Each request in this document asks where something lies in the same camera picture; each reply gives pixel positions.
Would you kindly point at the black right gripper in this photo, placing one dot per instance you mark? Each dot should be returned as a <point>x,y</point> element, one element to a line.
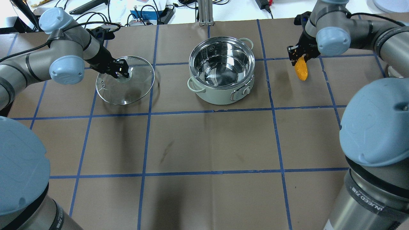
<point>307,42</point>

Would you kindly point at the black handheld tool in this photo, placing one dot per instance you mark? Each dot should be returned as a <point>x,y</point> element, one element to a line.
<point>88,6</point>

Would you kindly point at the yellow corn cob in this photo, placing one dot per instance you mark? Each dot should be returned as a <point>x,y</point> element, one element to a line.
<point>301,69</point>

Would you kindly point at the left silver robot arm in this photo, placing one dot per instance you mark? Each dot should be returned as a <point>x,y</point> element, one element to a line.
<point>25,171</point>

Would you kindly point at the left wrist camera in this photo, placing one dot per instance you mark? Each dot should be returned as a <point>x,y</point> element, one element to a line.
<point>102,34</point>

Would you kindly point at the glass pot lid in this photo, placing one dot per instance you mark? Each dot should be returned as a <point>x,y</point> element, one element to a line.
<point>127,90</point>

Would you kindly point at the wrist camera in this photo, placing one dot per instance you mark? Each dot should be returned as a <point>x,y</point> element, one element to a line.
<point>302,19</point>
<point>102,34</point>

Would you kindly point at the pale green electric pot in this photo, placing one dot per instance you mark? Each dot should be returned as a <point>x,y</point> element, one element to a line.
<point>222,69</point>

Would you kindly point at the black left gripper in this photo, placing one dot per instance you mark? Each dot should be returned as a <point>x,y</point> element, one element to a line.
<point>103,58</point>

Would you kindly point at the black power adapter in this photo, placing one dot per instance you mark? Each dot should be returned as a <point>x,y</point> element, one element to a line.
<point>263,4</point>

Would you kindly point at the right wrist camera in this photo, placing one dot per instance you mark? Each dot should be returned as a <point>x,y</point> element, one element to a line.
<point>302,19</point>

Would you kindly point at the aluminium frame post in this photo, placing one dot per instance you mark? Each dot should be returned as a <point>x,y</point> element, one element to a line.
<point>205,10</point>

